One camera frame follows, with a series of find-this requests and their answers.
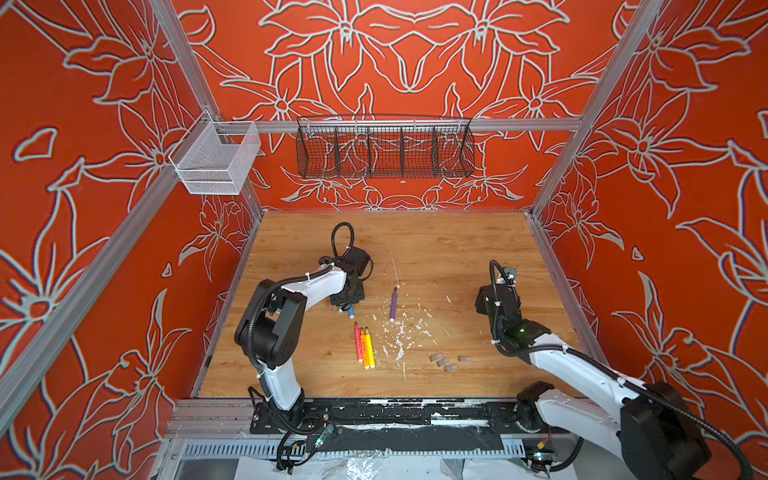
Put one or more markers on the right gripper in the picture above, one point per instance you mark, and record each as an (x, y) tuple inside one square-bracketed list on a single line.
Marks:
[(507, 292)]

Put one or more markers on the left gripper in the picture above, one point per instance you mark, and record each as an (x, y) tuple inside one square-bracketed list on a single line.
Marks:
[(346, 298)]

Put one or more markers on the purple pen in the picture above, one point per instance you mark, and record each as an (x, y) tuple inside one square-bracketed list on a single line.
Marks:
[(394, 303)]

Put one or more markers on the yellow pen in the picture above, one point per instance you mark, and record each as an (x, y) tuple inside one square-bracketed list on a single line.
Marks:
[(369, 349)]

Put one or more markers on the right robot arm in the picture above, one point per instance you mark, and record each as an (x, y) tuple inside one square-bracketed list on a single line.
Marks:
[(647, 426)]

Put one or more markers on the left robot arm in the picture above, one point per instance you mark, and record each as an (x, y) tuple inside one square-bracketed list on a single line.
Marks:
[(270, 328)]

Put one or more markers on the orange pen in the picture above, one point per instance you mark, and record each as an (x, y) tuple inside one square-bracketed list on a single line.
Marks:
[(363, 348)]

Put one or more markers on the red pen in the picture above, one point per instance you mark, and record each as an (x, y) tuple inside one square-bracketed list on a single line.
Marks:
[(358, 343)]

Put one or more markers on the clear plastic bin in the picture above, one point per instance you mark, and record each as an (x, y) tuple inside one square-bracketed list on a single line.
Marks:
[(208, 162)]

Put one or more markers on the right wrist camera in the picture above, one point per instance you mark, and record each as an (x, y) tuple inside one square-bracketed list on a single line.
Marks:
[(510, 276)]

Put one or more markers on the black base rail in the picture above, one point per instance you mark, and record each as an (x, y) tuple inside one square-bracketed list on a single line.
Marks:
[(496, 415)]

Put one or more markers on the black wire basket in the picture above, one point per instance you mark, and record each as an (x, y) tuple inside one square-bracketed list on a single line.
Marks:
[(360, 147)]

